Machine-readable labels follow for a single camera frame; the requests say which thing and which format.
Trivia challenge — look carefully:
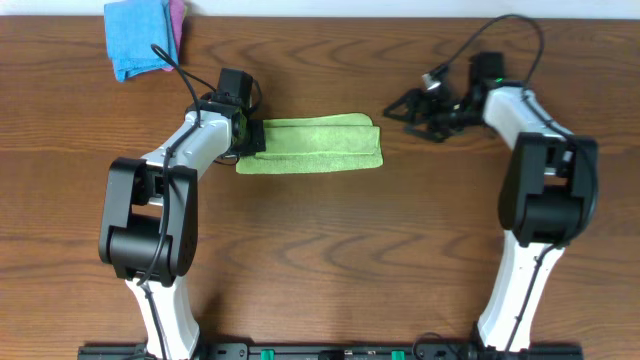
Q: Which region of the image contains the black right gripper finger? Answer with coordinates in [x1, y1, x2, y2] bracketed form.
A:
[383, 88, 430, 122]
[404, 123, 448, 143]

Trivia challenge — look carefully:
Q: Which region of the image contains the green microfiber cloth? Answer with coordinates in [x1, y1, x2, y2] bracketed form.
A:
[236, 113, 383, 175]

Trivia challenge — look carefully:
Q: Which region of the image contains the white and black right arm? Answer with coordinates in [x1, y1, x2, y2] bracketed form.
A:
[383, 52, 598, 359]

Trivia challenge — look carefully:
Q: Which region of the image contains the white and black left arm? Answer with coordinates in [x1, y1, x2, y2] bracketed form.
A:
[78, 68, 265, 359]

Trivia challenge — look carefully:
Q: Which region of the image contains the pink folded cloth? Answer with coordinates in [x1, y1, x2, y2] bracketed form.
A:
[169, 0, 187, 62]

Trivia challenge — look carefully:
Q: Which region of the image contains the blue folded cloth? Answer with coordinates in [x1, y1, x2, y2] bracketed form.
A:
[104, 0, 177, 82]

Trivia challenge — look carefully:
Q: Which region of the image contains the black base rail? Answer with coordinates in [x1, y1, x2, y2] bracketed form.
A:
[77, 341, 585, 360]

